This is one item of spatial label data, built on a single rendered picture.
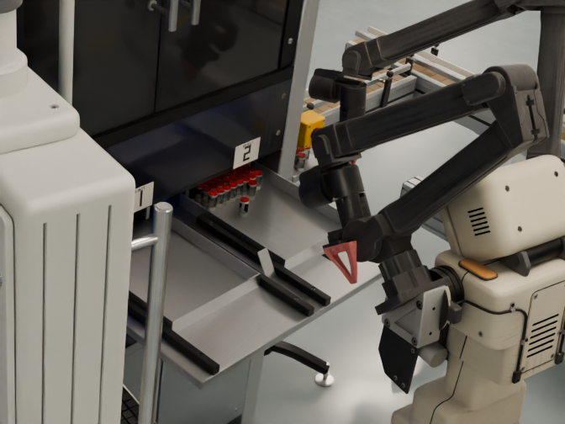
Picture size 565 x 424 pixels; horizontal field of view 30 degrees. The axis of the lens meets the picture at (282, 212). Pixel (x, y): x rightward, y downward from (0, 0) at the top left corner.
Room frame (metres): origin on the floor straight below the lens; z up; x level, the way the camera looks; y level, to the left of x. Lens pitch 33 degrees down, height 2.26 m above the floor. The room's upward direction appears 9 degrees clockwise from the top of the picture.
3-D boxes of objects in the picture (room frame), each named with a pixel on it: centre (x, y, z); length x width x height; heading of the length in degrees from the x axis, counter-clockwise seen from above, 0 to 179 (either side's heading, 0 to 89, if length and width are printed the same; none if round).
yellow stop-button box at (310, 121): (2.38, -0.02, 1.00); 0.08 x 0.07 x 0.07; 53
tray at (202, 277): (1.84, 0.24, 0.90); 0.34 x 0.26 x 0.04; 53
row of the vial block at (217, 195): (2.18, 0.12, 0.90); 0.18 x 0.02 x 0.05; 143
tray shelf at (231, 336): (1.94, 0.08, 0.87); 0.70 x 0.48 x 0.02; 143
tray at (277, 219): (2.11, 0.03, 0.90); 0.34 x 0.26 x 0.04; 53
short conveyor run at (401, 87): (2.70, -0.08, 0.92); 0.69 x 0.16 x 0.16; 143
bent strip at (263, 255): (1.86, -0.02, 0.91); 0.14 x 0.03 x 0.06; 52
